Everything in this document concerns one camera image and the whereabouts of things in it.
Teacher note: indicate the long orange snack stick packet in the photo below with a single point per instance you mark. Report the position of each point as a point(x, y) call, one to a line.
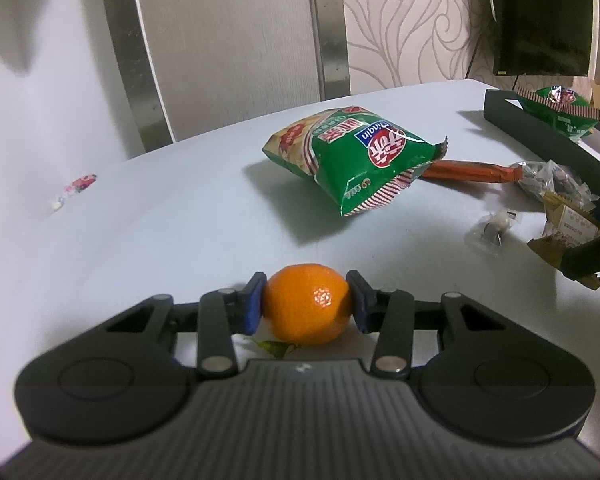
point(470, 171)

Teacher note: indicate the large green chip bag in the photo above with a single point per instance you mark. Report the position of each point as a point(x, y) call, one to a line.
point(360, 160)

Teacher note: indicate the grey panel with metal trim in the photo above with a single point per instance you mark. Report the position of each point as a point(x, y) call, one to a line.
point(230, 35)

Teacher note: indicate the brown gold snack packet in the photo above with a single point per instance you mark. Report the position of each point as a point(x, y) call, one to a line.
point(565, 222)

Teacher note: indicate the small clear wrapped candy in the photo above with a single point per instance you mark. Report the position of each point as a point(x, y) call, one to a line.
point(495, 227)

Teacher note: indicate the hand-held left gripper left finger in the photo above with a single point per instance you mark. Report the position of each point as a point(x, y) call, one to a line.
point(252, 306)

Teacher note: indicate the black tray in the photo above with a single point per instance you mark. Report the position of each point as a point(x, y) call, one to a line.
point(530, 127)

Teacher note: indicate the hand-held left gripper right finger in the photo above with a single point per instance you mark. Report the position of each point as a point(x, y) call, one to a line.
point(356, 306)

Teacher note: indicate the black television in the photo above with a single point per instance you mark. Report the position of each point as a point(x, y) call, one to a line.
point(540, 20)

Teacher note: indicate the clear wrapped dark snack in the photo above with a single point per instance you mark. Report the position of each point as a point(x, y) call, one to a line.
point(572, 187)
point(535, 180)

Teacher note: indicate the small red white wrapper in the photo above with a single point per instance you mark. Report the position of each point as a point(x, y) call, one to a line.
point(82, 182)

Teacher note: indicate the orange mandarin with leaf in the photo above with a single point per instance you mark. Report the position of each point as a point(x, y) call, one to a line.
point(300, 305)

